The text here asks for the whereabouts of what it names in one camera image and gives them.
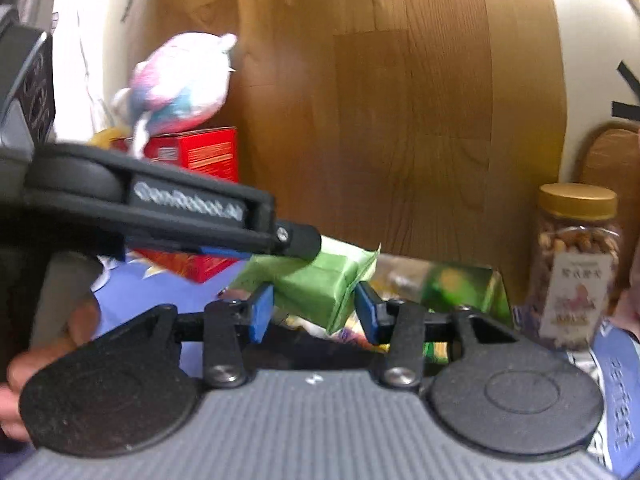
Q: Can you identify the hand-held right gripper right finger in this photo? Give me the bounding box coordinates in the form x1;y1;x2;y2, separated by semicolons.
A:
353;281;523;391

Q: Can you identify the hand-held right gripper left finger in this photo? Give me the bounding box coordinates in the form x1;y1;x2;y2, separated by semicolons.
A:
97;284;276;390

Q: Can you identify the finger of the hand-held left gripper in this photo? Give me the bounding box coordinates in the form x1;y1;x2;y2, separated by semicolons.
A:
125;217;322;263

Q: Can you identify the green snack packet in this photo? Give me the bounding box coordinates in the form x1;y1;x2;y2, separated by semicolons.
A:
227;235;383;336

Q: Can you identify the black tin box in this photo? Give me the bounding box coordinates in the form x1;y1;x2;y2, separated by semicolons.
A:
280;254;515;363

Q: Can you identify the person's left hand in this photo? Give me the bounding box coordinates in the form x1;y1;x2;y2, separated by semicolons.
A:
0;292;101;443

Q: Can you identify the yellow duck plush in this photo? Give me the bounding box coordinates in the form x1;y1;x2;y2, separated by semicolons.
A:
90;127;132;150

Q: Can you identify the red gift box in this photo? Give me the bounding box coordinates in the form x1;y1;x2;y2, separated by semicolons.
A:
112;127;251;285

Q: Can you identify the pink and blue plush toy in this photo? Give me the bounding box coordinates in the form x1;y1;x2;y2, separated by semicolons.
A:
111;32;238;157

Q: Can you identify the nut jar with gold lid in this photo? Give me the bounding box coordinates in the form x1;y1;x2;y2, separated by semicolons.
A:
527;183;623;352

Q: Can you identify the wood-grain wall sheet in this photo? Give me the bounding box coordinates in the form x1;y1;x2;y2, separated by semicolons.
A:
157;0;568;291

